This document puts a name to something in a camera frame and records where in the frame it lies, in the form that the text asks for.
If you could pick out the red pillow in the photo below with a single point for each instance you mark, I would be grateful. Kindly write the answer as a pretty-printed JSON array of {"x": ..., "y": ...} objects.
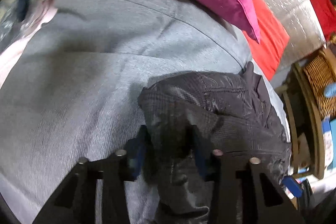
[{"x": 267, "y": 37}]

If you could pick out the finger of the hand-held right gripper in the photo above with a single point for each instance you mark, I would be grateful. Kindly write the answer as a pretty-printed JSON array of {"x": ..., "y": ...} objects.
[{"x": 292, "y": 186}]

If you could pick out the light blue cloth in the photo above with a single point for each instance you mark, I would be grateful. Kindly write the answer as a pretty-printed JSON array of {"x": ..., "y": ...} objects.
[{"x": 331, "y": 90}]

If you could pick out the light blue cardboard box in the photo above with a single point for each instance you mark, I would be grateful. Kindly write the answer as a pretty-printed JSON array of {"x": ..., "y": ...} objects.
[{"x": 329, "y": 140}]

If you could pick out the dark quilted jacket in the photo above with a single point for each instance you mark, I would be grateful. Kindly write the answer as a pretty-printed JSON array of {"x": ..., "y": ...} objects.
[{"x": 225, "y": 108}]

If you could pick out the wooden table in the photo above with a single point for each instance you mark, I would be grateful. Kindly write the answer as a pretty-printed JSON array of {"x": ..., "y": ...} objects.
[{"x": 313, "y": 134}]

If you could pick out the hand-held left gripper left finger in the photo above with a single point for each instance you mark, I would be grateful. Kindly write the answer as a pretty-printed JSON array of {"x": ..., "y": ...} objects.
[{"x": 136, "y": 151}]

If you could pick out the white bed cover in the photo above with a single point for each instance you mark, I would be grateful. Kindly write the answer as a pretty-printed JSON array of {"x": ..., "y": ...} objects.
[{"x": 15, "y": 45}]

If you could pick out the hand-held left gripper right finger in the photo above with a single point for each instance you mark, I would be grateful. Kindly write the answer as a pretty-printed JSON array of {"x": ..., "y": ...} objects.
[{"x": 201, "y": 161}]

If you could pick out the wicker basket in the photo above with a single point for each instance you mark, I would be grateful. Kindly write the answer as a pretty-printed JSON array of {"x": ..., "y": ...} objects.
[{"x": 319, "y": 82}]

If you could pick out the grey bed sheet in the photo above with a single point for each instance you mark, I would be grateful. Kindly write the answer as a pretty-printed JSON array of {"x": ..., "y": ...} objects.
[{"x": 92, "y": 69}]

